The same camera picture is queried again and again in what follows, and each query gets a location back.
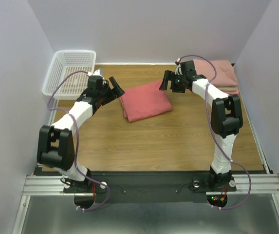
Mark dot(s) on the pink folded shirt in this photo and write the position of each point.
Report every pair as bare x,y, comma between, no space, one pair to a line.
225,72
234,92

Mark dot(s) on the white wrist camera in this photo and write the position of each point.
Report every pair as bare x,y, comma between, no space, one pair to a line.
98,72
178,70

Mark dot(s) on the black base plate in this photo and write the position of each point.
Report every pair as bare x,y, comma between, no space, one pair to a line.
148,187

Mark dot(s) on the white plastic basket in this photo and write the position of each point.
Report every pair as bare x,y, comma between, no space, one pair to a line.
69,63

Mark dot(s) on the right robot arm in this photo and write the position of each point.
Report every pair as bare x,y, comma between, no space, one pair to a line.
224,114

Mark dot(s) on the red t shirt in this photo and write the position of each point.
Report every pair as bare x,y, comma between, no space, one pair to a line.
145,101

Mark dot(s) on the pink folded shirt bottom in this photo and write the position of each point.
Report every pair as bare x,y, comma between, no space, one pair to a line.
234,92

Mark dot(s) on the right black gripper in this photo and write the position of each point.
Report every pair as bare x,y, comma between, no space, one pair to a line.
172,81

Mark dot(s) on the aluminium frame rail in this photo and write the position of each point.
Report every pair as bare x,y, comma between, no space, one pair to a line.
157,171

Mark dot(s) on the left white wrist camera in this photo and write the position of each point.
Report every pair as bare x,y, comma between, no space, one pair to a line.
98,72

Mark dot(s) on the pink folded shirt top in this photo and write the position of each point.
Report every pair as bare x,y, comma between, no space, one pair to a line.
225,72

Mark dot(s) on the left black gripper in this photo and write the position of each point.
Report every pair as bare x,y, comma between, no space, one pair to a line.
112,91

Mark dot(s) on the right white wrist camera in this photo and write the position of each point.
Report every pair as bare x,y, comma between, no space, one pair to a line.
178,70

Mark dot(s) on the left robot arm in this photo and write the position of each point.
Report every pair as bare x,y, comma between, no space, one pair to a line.
58,143

